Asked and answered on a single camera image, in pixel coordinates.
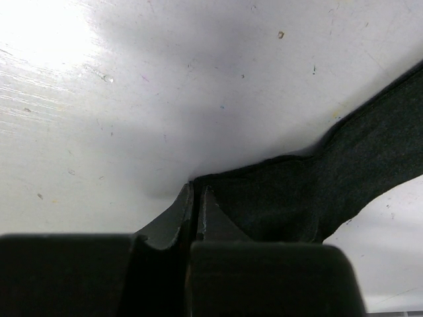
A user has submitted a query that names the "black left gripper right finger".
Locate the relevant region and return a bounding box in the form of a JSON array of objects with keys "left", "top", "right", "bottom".
[{"left": 196, "top": 186, "right": 251, "bottom": 242}]

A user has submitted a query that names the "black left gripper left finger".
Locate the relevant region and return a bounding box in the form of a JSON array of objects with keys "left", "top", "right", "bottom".
[{"left": 134, "top": 182, "right": 194, "bottom": 254}]

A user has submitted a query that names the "plain black sock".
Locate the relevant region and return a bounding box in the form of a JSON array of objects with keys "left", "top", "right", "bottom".
[{"left": 194, "top": 65, "right": 422, "bottom": 243}]

